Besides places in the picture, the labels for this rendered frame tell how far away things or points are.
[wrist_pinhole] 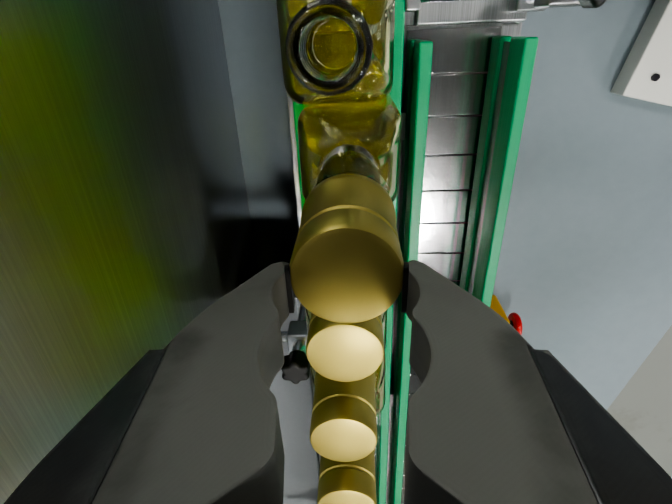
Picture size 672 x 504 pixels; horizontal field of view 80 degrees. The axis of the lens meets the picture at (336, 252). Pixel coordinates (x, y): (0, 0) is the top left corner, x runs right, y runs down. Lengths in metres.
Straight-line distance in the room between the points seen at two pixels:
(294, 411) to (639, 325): 0.58
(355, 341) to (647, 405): 2.21
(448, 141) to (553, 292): 0.37
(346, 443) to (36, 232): 0.17
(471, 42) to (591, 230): 0.37
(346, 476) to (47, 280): 0.18
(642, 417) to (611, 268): 1.71
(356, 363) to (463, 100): 0.31
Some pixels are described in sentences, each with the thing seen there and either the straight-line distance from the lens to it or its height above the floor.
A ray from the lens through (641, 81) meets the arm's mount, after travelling 0.61.
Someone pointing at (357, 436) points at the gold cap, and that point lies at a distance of 0.22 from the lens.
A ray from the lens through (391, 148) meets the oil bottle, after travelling 0.21.
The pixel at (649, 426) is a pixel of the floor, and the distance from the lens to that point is 2.47.
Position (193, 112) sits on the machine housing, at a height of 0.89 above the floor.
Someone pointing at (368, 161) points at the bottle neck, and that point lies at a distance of 0.19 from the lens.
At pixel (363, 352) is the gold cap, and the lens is 0.18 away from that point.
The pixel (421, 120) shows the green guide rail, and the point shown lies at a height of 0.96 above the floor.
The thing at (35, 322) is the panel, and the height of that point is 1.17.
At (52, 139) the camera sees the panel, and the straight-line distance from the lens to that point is 0.21.
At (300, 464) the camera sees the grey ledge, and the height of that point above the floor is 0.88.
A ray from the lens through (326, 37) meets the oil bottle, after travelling 0.23.
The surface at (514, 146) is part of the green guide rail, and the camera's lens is 0.36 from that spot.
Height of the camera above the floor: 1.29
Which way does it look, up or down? 61 degrees down
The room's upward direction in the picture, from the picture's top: 175 degrees counter-clockwise
